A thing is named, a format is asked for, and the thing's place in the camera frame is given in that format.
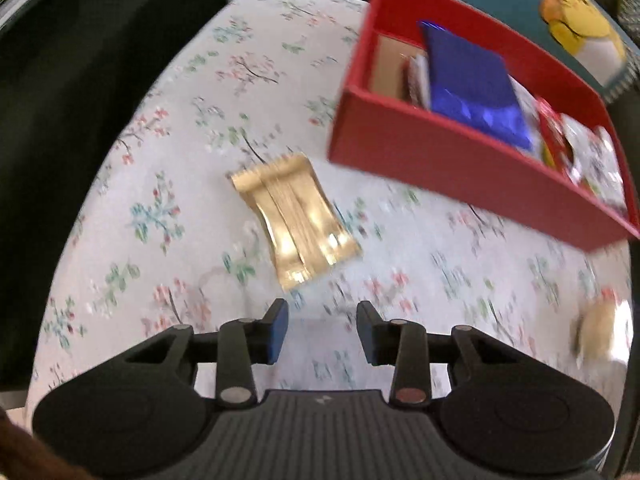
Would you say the floral tablecloth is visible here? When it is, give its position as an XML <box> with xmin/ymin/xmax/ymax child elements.
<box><xmin>24</xmin><ymin>0</ymin><xmax>634</xmax><ymax>461</ymax></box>

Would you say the red printed snack packet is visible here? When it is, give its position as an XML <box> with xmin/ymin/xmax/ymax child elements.
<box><xmin>536</xmin><ymin>98</ymin><xmax>574</xmax><ymax>176</ymax></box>

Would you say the steamed cake packet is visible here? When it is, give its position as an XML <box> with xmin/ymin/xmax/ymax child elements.
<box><xmin>573</xmin><ymin>286</ymin><xmax>634</xmax><ymax>374</ymax></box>

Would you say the red flat snack packet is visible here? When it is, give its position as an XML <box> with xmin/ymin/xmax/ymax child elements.
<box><xmin>404</xmin><ymin>53</ymin><xmax>431</xmax><ymax>110</ymax></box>

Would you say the blue foil snack packet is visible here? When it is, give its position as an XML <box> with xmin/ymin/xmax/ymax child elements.
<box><xmin>420</xmin><ymin>21</ymin><xmax>533</xmax><ymax>151</ymax></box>

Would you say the teal lion sofa cover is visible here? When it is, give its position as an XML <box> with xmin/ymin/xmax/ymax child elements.
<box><xmin>460</xmin><ymin>0</ymin><xmax>639</xmax><ymax>103</ymax></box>

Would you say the white red duck snack packet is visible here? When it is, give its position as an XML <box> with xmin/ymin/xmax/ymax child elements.
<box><xmin>561</xmin><ymin>114</ymin><xmax>627</xmax><ymax>214</ymax></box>

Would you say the red cardboard box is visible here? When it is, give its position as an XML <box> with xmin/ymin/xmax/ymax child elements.
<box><xmin>328</xmin><ymin>0</ymin><xmax>639</xmax><ymax>252</ymax></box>

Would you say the gold foil snack packet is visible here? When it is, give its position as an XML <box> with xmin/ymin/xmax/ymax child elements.
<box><xmin>231</xmin><ymin>154</ymin><xmax>361</xmax><ymax>290</ymax></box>

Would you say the white green snack packet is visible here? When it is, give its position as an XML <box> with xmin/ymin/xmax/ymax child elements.
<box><xmin>510</xmin><ymin>76</ymin><xmax>544</xmax><ymax>162</ymax></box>

